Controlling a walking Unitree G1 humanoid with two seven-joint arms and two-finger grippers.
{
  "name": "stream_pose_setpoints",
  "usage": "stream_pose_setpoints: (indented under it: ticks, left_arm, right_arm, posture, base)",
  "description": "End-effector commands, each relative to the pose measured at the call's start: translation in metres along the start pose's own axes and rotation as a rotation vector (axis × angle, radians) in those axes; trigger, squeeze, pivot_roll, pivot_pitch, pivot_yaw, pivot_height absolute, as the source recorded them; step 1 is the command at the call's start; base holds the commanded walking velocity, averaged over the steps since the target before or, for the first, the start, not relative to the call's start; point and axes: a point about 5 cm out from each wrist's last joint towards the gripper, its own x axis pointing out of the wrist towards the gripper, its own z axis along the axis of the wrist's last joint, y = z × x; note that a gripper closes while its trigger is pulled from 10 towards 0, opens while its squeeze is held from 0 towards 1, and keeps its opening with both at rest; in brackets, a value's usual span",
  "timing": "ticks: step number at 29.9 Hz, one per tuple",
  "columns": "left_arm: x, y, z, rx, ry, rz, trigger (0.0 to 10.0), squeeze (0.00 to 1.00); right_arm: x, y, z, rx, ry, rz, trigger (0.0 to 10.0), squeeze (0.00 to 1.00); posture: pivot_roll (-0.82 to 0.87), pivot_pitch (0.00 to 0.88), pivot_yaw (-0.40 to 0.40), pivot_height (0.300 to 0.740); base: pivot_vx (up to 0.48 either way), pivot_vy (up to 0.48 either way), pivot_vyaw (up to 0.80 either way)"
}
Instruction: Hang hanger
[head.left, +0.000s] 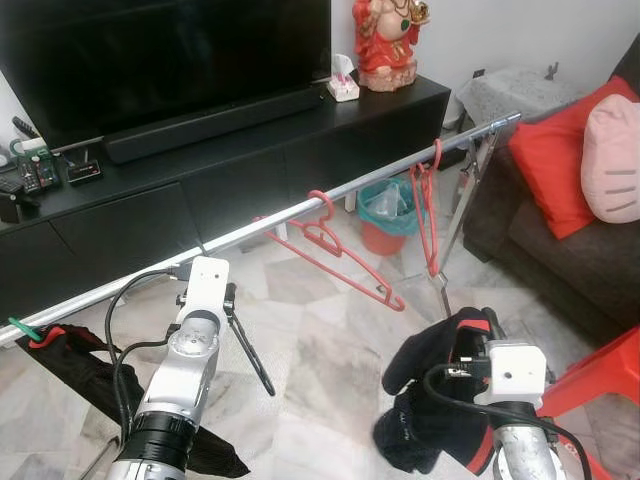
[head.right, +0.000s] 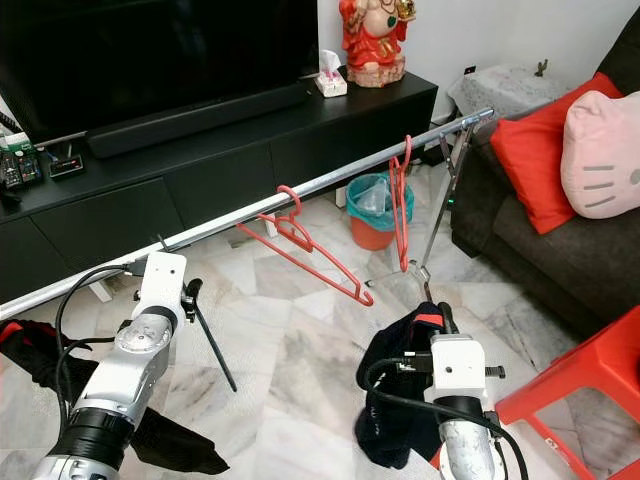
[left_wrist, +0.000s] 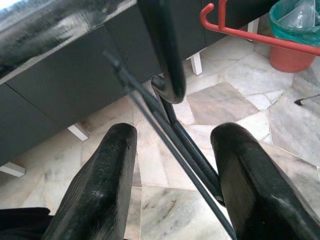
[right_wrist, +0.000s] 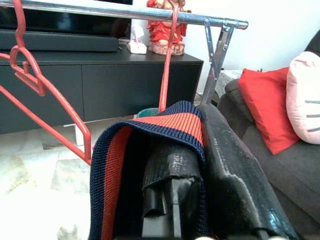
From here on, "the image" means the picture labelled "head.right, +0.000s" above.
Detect navy garment red stripes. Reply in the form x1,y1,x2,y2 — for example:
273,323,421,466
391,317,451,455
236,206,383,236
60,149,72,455
355,302,456,471

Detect red plastic hanger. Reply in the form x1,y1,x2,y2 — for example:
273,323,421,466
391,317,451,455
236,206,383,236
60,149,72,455
388,135,416,273
236,185,374,308

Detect green-hooked red hanger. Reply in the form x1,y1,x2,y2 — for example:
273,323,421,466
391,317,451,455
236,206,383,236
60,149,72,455
0,320,26,346

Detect orange bin green liner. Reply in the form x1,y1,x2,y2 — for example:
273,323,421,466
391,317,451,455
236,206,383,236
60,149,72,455
345,173,411,251

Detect dark brown sofa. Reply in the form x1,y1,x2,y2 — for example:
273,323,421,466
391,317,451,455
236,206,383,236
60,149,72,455
450,10,640,341

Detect black TV console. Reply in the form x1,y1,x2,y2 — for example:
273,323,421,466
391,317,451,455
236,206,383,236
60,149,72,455
0,70,439,321

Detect red plastic stool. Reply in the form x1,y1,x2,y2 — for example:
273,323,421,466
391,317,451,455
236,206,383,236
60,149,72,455
495,305,640,480

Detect silver metal clothes rack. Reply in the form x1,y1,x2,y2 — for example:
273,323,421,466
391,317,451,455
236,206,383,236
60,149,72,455
0,108,496,321

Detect black soundbar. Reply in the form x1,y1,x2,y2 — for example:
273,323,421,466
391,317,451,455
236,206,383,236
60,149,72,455
88,80,311,159

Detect black digital clock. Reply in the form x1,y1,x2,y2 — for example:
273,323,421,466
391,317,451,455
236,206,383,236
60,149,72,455
48,148,89,181

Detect red cushion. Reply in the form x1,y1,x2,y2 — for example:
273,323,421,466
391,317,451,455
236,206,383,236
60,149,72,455
490,72,626,236

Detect green circuit board device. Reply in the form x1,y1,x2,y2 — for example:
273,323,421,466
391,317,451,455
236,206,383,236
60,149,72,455
0,132,46,191

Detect pink Hello Kitty pillow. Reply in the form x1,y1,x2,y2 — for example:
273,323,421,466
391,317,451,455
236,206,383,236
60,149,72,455
560,90,640,221

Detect grey lace-covered side table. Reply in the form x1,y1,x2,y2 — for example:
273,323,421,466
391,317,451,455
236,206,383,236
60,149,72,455
447,62,566,126

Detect black flat-screen television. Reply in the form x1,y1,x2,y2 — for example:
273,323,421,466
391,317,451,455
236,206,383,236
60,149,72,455
0,0,321,141

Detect white tissue box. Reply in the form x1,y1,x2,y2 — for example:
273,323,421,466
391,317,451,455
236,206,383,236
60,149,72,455
315,50,349,98

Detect red laughing Buddha statue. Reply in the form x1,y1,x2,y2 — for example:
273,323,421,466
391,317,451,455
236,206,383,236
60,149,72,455
340,0,419,89

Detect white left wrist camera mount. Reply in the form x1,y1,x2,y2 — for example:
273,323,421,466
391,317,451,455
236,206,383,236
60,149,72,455
138,252,191,331

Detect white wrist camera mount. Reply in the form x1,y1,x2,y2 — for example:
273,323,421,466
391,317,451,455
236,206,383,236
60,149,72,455
428,335,494,403
138,252,191,331

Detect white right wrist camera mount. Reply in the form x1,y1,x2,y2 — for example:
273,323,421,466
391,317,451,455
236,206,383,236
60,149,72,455
428,335,494,403

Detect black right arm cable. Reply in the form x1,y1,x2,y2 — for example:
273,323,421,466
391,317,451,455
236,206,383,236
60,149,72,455
363,357,529,480

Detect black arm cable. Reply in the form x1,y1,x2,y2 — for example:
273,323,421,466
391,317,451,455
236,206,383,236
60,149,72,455
55,262,156,421
363,357,529,480

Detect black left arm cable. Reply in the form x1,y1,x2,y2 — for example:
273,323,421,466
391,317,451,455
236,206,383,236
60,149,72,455
55,262,156,421

